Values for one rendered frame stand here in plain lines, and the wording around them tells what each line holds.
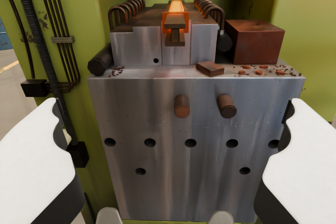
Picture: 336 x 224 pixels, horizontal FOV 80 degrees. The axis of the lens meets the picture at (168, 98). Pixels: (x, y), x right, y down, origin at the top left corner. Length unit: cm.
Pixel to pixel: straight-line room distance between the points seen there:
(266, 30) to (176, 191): 41
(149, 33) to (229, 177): 37
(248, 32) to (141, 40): 20
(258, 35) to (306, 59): 25
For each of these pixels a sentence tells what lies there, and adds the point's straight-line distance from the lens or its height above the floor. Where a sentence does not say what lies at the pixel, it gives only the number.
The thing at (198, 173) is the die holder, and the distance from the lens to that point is 51.
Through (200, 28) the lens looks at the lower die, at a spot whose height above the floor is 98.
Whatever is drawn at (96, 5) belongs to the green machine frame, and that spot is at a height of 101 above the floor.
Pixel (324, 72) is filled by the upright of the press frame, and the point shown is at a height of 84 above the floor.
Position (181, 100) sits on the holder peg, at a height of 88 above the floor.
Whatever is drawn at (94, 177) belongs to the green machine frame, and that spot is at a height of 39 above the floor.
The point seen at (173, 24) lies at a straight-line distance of 28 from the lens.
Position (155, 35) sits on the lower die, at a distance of 39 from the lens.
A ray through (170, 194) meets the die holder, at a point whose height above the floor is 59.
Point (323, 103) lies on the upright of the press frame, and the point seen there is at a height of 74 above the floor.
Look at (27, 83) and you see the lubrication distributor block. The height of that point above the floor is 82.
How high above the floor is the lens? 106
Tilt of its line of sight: 30 degrees down
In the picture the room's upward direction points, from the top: 1 degrees counter-clockwise
